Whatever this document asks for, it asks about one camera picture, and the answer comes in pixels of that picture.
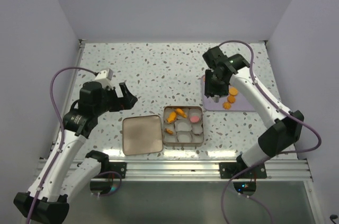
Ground aluminium rail frame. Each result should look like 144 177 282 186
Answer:
110 160 313 182

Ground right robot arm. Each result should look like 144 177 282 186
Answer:
202 47 304 178

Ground gold cookie tin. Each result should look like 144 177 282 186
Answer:
163 106 204 148

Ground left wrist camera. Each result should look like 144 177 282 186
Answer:
94 68 113 88

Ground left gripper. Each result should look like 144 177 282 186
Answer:
94 82 137 116

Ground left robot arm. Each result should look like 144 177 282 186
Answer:
14 81 138 223

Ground orange round cookie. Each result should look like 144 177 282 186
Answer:
229 87 238 96

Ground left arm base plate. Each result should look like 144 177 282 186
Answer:
100 162 127 179

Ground gold tin lid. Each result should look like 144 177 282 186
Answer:
122 115 163 156

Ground small orange flower cookie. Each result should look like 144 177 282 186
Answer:
165 128 173 135

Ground lilac tray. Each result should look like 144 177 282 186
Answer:
201 76 255 112

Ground orange fish cookie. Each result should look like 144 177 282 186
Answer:
175 108 187 118
166 112 177 124

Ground metal tongs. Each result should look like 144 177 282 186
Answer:
213 95 220 103

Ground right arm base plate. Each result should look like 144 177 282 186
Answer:
219 162 267 179

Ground pink round cookie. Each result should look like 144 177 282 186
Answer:
190 115 201 123

